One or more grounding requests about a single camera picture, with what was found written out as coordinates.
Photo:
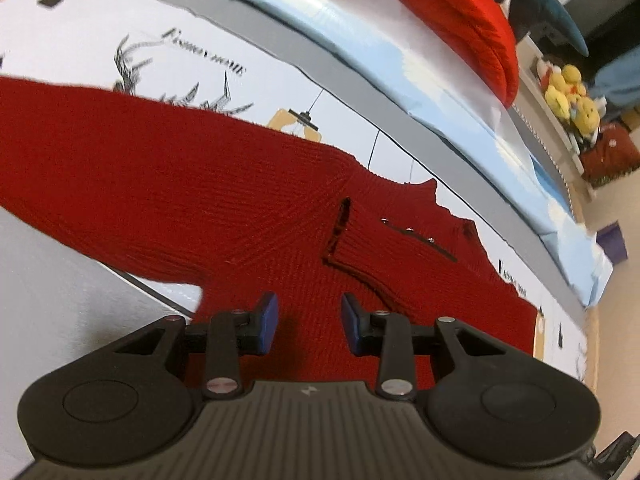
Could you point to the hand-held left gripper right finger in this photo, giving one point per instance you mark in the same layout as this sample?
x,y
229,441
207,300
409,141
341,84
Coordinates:
x,y
350,321

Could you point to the red knit sweater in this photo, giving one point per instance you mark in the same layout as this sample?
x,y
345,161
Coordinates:
x,y
240,200

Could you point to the light blue blanket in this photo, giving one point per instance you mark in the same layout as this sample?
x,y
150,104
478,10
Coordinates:
x,y
360,30

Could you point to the blue plush shark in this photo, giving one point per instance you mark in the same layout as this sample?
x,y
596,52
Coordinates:
x,y
542,2

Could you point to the yellow plush toys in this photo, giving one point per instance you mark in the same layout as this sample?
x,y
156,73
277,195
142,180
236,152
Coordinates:
x,y
562,100

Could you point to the red pillow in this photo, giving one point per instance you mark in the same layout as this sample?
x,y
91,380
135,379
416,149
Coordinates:
x,y
450,10

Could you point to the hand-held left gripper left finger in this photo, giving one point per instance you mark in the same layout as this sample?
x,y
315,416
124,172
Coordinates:
x,y
269,316

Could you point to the white shelf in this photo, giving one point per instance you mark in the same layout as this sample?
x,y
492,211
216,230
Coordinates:
x,y
535,80

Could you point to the purple box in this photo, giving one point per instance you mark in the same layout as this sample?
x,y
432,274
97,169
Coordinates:
x,y
614,244

